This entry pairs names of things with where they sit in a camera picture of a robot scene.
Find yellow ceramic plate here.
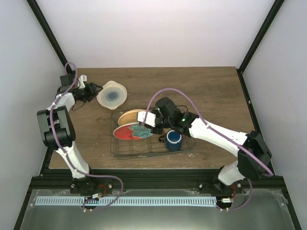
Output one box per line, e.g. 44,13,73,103
118,109,146,126

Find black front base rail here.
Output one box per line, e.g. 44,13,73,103
31,169,284,194

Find red plate teal flower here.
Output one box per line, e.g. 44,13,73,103
113,122,153,140

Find black left frame post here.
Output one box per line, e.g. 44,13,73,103
26,0,75,73

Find black frame post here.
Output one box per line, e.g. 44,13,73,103
238,0,286,72
26,0,75,73

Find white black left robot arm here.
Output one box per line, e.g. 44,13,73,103
37,74,103,179

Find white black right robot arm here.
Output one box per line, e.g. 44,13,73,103
145,97,273,193

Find light blue slotted strip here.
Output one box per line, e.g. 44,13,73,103
35,196,216,207

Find white bowl green red rim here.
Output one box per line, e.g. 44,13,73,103
96,80,128,110

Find clear acrylic front panel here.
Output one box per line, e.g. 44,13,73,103
21,189,295,230

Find black right frame post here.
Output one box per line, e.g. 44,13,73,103
238,0,286,72

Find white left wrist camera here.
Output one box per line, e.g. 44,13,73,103
78,74,87,89

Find dark blue ceramic mug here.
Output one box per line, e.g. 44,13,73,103
158,130,182,152

